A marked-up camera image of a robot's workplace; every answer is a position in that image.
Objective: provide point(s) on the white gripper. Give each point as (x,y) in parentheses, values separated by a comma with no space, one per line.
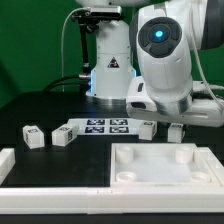
(203,111)

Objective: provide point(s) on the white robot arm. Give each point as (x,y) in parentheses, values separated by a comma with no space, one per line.
(144,58)

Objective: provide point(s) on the AprilTag marker sheet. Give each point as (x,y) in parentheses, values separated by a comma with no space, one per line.
(106,126)

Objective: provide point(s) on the white U-shaped obstacle fence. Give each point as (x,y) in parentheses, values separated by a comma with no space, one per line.
(106,200)

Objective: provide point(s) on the black camera on stand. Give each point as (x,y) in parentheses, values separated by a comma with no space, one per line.
(88,20)

